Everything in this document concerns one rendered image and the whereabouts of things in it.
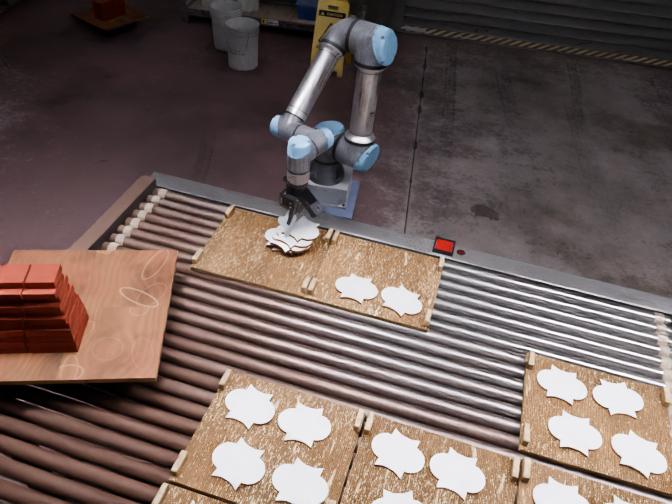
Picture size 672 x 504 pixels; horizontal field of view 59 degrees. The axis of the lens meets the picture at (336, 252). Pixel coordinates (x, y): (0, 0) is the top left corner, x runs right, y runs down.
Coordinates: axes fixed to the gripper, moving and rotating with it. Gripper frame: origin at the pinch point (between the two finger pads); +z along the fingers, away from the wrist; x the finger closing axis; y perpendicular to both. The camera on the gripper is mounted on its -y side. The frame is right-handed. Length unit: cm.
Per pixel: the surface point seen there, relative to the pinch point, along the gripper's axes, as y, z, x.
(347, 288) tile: -27.8, 4.9, 8.7
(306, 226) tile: -1.0, -0.4, -1.9
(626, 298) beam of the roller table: -103, 8, -56
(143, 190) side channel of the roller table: 63, 5, 19
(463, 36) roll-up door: 148, 95, -437
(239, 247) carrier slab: 13.7, 5.9, 17.1
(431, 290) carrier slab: -49, 6, -11
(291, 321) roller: -21.7, 7.9, 29.9
